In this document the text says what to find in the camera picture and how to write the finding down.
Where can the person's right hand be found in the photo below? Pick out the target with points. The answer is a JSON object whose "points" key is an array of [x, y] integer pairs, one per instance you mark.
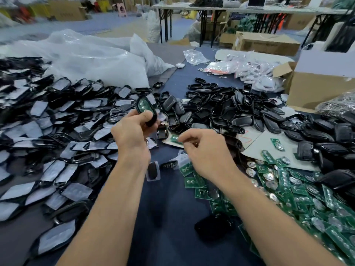
{"points": [[208, 155]]}

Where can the person's left hand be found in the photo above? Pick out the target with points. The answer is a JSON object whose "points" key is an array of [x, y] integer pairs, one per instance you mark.
{"points": [[133, 138]]}

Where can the small green circuit board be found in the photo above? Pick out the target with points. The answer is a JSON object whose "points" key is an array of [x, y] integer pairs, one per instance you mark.
{"points": [[145, 105]]}

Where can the pile of black shell halves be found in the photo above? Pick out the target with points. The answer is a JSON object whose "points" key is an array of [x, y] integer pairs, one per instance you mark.
{"points": [[233, 108]]}

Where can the lone glossy black shell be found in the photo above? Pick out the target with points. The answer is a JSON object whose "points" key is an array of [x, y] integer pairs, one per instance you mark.
{"points": [[213, 227]]}

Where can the pile of shells with pads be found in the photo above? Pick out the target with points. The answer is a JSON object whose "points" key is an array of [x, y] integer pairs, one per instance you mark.
{"points": [[50, 135]]}

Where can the pile of green circuit boards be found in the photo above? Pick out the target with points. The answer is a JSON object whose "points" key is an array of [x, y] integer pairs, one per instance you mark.
{"points": [[310, 202]]}

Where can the pile of assembled black fobs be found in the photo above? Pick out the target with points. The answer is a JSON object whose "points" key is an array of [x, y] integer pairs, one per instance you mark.
{"points": [[330, 144]]}

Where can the person's left forearm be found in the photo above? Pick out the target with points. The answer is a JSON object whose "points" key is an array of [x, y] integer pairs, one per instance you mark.
{"points": [[102, 218]]}

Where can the person's right forearm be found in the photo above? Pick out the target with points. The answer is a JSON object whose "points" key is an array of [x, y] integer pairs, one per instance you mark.
{"points": [[283, 221]]}

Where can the clear plastic film piece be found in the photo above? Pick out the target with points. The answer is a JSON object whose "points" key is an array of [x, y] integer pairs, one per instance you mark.
{"points": [[183, 160]]}

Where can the small black button strip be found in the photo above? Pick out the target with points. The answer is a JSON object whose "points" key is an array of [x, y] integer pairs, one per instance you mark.
{"points": [[169, 164]]}

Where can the small white object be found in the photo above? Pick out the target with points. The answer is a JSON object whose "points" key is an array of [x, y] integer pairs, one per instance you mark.
{"points": [[180, 66]]}

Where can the clear bag with red label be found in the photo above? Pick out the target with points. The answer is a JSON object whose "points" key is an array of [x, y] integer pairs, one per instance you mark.
{"points": [[221, 67]]}

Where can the large white plastic bag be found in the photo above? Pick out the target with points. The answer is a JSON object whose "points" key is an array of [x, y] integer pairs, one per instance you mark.
{"points": [[83, 57]]}

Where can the heap of clear parts bags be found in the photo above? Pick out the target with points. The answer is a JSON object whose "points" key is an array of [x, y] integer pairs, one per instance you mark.
{"points": [[258, 72]]}

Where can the small crumpled clear plastic bag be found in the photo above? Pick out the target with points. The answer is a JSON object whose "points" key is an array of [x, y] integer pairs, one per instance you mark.
{"points": [[196, 56]]}

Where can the white sack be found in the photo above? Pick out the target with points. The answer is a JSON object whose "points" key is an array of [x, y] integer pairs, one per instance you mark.
{"points": [[152, 26]]}

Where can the brown cardboard box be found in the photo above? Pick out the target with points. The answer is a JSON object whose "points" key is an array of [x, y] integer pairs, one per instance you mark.
{"points": [[266, 43]]}

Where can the pink plastic stool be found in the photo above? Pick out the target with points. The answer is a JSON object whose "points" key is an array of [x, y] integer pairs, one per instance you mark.
{"points": [[121, 9]]}

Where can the large open cardboard box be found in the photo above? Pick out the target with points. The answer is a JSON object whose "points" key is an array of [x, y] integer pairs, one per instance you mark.
{"points": [[321, 88]]}

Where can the clear bag of metal parts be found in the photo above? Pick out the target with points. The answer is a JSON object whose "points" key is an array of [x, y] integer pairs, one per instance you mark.
{"points": [[339, 103]]}

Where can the tan cardboard box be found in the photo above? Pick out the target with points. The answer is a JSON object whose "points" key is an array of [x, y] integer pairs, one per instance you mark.
{"points": [[66, 9]]}

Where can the heap of black parts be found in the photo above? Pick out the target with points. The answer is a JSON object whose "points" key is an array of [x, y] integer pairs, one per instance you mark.
{"points": [[206, 2]]}

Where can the open laptop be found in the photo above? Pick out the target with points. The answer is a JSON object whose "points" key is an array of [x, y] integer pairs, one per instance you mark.
{"points": [[257, 1]]}

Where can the long white table top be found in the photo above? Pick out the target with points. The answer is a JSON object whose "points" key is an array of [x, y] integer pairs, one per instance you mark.
{"points": [[288, 10]]}

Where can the black metal table frame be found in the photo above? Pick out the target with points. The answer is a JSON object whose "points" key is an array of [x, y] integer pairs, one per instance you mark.
{"points": [[166, 22]]}

